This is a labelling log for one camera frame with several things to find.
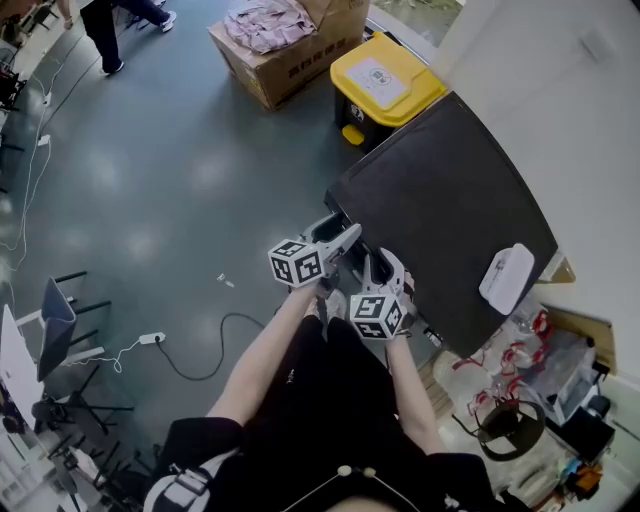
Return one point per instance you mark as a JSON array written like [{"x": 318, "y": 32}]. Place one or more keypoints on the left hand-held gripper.
[{"x": 295, "y": 263}]

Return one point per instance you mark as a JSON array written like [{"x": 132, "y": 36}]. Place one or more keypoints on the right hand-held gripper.
[{"x": 377, "y": 316}]

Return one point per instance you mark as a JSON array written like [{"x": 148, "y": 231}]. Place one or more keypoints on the dark washing machine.
[{"x": 445, "y": 215}]

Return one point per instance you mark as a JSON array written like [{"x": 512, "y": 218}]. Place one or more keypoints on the person's right forearm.
[{"x": 412, "y": 395}]

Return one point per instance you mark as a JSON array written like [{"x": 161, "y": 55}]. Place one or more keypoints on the person's left forearm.
[{"x": 260, "y": 360}]

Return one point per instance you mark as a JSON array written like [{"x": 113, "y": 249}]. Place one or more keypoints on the person's right hand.
[{"x": 410, "y": 295}]

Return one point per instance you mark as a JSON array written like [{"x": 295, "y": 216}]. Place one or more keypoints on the person's white shoe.
[{"x": 337, "y": 304}]

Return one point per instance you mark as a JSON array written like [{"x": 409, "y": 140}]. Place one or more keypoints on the white plastic box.
[{"x": 506, "y": 278}]

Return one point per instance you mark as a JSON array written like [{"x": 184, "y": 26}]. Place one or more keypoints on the small litter scrap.
[{"x": 225, "y": 280}]

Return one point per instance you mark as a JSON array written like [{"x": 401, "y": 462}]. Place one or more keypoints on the black bin with yellow lid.
[{"x": 382, "y": 92}]

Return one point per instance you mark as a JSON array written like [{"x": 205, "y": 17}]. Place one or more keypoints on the clear bag of red-capped parts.
[{"x": 520, "y": 360}]

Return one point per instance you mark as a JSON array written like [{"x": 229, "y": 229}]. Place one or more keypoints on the person's black clothing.
[{"x": 325, "y": 425}]

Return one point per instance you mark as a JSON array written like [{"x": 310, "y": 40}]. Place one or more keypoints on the brown cardboard box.
[{"x": 295, "y": 75}]

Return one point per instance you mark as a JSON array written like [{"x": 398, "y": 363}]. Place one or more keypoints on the black round headset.
[{"x": 510, "y": 431}]

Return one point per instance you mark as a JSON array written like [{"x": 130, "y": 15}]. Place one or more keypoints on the wooden board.
[{"x": 585, "y": 335}]

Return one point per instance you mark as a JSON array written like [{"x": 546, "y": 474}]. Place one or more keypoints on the pile of pink packets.
[{"x": 267, "y": 25}]

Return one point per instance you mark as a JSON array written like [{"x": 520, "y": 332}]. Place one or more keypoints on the black case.
[{"x": 590, "y": 434}]

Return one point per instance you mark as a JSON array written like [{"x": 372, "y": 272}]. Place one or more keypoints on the grey folding chair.
[{"x": 57, "y": 330}]

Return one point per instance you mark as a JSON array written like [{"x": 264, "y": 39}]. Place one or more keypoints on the small white power strip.
[{"x": 44, "y": 140}]

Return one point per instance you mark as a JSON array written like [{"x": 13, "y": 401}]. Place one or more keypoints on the white desk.
[{"x": 15, "y": 365}]

